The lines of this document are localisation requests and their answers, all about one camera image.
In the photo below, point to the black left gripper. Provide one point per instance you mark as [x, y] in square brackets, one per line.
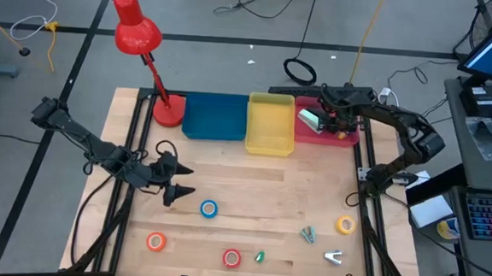
[149, 178]

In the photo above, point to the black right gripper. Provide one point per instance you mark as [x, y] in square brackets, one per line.
[340, 102]

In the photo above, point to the mint white stapler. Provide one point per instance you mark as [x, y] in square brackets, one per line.
[311, 120]

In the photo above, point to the orange tape roll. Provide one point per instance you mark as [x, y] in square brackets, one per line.
[149, 241]

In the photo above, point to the red tape roll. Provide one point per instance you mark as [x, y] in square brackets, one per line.
[225, 258]

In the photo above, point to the green mini stapler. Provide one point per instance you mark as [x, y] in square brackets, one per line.
[259, 256]

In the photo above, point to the silver staple remover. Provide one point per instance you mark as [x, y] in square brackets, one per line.
[333, 254]

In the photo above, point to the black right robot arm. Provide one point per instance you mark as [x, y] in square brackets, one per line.
[401, 117]

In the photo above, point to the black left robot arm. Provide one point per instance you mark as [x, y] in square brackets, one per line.
[99, 150]

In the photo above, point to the teal staple remover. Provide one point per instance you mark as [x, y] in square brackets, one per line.
[307, 236]

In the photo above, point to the yellow and blue tape roll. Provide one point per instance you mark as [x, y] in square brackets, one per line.
[446, 229]

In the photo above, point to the pink plastic tray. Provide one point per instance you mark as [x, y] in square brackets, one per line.
[310, 137]

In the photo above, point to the white power adapter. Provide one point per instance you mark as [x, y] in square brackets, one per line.
[385, 93]

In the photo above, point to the yellow plastic tray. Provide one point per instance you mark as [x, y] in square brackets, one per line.
[271, 124]

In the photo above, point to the blue plastic tray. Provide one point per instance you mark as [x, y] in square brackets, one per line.
[215, 117]

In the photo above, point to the white cardboard box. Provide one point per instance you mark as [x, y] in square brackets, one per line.
[430, 210]

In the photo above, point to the grey desk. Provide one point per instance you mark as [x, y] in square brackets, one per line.
[475, 169]

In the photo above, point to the black mini computer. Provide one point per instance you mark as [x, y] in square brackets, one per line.
[483, 101]

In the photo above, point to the clear plastic bag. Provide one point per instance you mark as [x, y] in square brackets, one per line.
[485, 140]

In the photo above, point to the red desk lamp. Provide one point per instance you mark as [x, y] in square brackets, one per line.
[137, 33]

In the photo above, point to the backlit rainbow keyboard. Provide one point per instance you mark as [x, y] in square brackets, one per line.
[491, 217]

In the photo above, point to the grey cart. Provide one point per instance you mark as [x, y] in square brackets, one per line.
[486, 264]

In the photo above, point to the yellow pole with black foot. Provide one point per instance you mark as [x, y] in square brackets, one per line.
[4, 32]

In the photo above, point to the black aluminium table frame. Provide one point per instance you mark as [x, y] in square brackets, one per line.
[141, 119]

